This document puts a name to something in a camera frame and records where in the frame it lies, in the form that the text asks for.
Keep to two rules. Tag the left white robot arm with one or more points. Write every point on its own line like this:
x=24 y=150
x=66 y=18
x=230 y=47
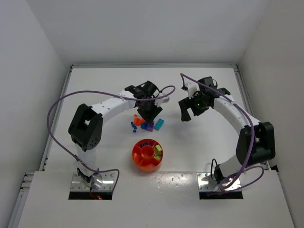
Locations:
x=86 y=126

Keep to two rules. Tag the teal 2x4 lego brick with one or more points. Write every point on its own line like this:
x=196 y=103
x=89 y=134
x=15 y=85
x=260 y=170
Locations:
x=158 y=125

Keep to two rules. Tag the orange round divided container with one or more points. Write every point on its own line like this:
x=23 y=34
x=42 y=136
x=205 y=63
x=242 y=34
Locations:
x=143 y=158

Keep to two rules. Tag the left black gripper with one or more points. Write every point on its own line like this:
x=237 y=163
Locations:
x=149 y=111

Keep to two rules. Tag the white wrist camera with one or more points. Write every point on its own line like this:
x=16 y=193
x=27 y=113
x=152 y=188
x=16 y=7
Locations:
x=191 y=89
x=161 y=101

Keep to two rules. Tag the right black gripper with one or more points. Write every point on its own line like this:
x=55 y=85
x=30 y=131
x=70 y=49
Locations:
x=188 y=106

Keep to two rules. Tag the purple arch lego brick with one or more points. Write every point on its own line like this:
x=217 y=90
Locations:
x=150 y=127

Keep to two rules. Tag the yellow-green lego brick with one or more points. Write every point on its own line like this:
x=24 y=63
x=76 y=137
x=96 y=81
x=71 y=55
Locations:
x=157 y=149
x=158 y=156

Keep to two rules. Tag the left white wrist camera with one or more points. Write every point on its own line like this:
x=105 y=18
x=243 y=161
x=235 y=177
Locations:
x=161 y=101

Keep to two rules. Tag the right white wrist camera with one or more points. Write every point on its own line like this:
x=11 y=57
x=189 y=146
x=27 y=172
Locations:
x=191 y=89

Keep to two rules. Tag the purple rounded lego brick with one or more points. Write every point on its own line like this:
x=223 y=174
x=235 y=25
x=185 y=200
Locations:
x=146 y=143

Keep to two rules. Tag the blue rounded lego brick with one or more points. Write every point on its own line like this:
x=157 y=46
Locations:
x=144 y=125

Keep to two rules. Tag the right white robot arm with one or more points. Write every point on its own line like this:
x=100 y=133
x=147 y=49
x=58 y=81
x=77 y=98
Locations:
x=256 y=139

